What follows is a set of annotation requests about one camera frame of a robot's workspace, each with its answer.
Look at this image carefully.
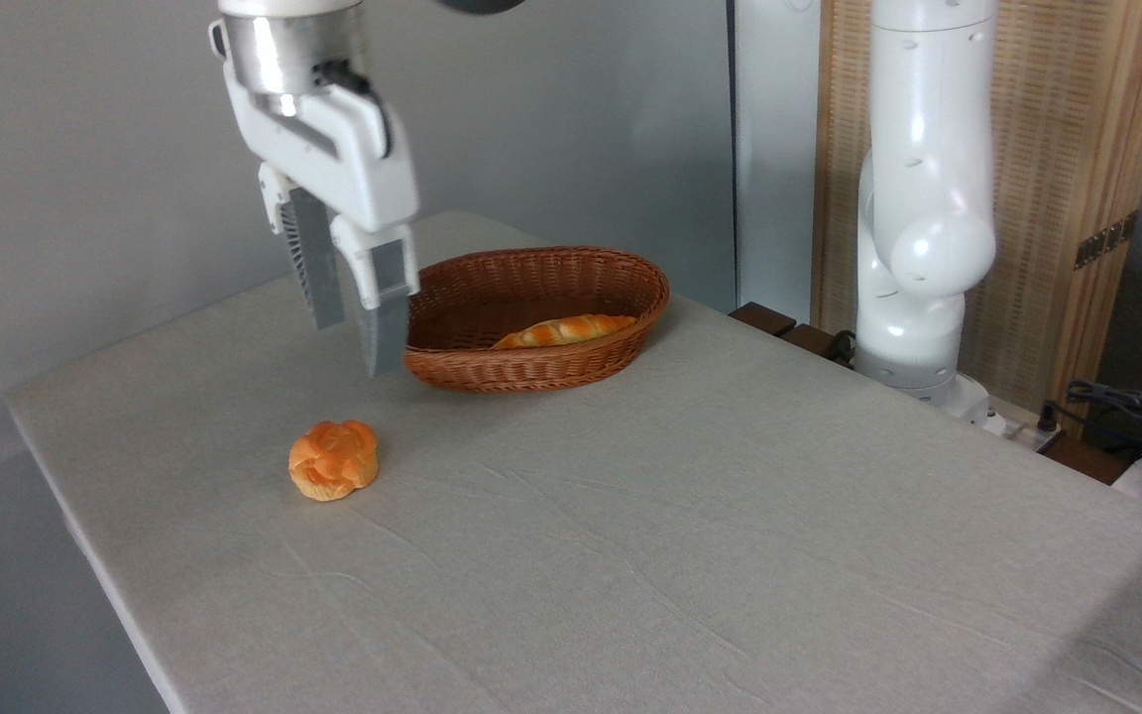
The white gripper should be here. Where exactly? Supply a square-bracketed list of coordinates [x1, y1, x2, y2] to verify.
[222, 59, 421, 379]

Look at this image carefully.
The round orange braided bread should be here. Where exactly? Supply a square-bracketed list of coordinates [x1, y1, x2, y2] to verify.
[287, 419, 381, 503]

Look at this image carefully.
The long striped bread roll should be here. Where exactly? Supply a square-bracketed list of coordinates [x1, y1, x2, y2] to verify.
[491, 313, 638, 351]

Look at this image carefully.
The brown wicker basket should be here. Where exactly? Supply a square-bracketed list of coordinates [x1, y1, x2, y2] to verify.
[402, 246, 672, 395]

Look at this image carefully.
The beige linen tablecloth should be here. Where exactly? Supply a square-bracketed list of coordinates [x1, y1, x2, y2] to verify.
[8, 209, 1142, 714]

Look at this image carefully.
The bamboo wooden folding screen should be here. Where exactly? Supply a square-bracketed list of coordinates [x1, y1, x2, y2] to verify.
[814, 0, 1142, 437]

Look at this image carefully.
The dark metal screen hinge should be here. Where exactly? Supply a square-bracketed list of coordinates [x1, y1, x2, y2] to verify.
[1075, 210, 1139, 271]

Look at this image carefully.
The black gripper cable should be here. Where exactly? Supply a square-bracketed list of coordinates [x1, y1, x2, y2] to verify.
[316, 59, 395, 160]

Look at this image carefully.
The black cable bundle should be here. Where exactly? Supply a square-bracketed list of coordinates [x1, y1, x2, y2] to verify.
[1039, 379, 1142, 469]

